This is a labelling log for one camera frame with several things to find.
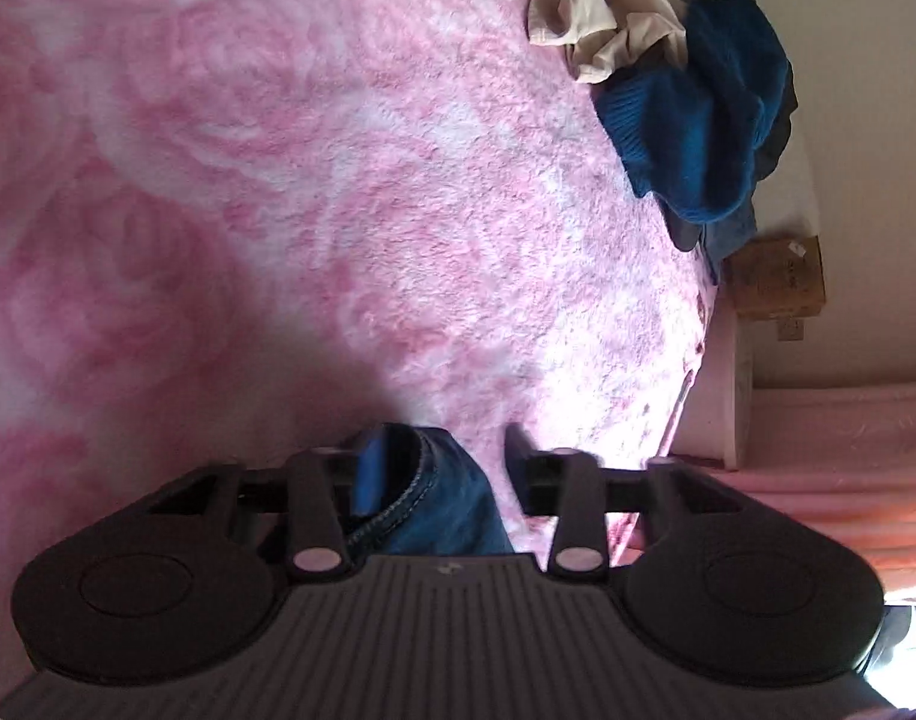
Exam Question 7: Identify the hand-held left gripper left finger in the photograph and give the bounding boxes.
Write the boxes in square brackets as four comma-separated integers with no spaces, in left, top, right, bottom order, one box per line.
[146,426,390,582]

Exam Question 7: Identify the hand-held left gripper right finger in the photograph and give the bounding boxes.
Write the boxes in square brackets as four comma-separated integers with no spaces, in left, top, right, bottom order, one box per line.
[504,424,740,584]

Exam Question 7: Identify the dark blue jeans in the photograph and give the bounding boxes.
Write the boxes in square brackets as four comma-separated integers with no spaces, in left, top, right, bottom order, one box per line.
[345,424,516,560]

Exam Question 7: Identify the pink rose fleece blanket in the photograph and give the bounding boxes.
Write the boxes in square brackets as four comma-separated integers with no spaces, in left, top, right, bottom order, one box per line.
[0,0,725,706]

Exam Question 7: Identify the pink bed sheet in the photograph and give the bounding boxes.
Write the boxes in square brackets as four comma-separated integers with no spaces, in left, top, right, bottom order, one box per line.
[671,300,916,608]

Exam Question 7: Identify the faded blue denim garment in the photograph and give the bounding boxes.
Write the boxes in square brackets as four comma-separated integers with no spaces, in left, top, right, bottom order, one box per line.
[699,202,760,286]

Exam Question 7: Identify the cardboard box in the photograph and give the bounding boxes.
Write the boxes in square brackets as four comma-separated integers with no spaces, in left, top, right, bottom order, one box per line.
[726,235,828,342]

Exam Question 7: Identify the blue knit sweater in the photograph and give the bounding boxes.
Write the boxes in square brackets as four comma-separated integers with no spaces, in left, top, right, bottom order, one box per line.
[594,0,796,224]

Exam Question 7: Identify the cream crumpled cloth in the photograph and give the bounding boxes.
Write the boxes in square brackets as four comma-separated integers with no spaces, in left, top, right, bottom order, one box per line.
[527,0,691,85]

